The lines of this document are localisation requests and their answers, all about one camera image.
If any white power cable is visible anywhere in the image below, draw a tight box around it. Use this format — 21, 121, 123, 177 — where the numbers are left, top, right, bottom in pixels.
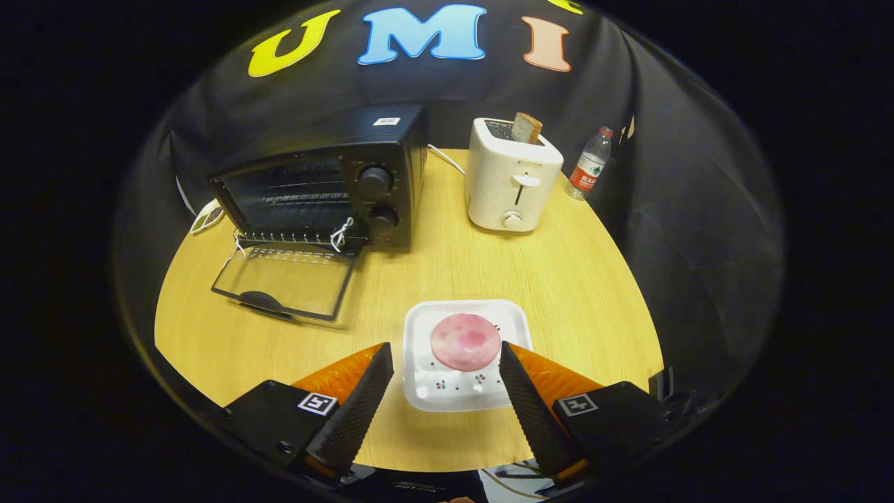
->
427, 143, 467, 175

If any white square plate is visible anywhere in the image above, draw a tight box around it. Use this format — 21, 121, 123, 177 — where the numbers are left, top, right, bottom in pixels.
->
403, 299, 534, 413

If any black toaster oven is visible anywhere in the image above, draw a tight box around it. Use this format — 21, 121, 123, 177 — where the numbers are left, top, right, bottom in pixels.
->
210, 105, 428, 323

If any white pop-up toaster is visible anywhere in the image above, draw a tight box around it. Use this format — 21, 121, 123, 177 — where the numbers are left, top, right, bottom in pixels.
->
464, 117, 564, 233

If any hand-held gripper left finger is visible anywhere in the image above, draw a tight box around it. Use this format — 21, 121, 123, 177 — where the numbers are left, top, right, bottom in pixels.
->
220, 342, 395, 483

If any toasted bread slice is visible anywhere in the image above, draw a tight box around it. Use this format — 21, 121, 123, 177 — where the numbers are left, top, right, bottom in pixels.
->
511, 112, 543, 145

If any pink ham slice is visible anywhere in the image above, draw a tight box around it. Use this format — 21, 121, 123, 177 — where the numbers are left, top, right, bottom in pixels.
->
430, 313, 501, 372

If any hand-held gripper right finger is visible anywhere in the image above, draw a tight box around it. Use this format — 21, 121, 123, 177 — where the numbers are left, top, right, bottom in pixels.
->
498, 341, 671, 486

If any black backdrop cloth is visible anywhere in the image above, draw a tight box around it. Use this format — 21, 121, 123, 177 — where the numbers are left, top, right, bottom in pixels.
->
115, 0, 786, 420

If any white divided grain dish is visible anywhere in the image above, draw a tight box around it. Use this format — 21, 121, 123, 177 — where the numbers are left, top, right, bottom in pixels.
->
190, 199, 226, 235

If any clear plastic water bottle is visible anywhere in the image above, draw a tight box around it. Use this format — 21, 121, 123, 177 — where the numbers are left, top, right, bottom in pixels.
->
566, 126, 614, 201

